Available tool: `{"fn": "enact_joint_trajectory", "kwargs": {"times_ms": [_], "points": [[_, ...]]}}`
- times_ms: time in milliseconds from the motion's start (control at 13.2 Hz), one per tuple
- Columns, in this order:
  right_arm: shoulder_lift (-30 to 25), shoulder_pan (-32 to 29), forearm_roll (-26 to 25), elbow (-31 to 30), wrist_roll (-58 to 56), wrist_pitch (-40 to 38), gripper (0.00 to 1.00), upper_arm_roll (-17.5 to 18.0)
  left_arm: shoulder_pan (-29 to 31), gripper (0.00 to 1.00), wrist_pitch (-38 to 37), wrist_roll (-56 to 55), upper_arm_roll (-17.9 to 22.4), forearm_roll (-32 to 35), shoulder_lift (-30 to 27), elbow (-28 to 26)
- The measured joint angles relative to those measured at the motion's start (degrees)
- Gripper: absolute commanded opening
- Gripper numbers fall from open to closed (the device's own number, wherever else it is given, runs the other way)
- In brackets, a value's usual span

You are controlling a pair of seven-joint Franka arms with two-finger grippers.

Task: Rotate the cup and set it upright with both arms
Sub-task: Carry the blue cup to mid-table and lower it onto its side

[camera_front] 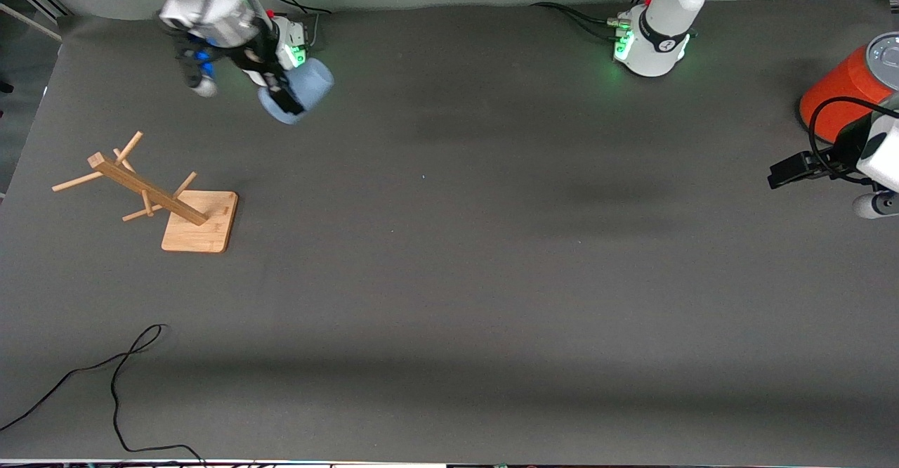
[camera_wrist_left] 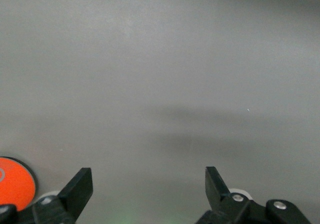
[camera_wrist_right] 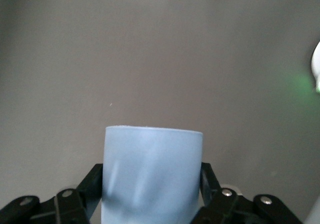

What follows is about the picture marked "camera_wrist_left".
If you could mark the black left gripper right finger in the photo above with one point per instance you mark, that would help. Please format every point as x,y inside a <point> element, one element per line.
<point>217,191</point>

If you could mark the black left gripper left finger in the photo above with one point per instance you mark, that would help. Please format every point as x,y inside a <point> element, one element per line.
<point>75,194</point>

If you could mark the orange cylindrical container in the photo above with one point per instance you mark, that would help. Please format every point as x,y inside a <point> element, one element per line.
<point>15,184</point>

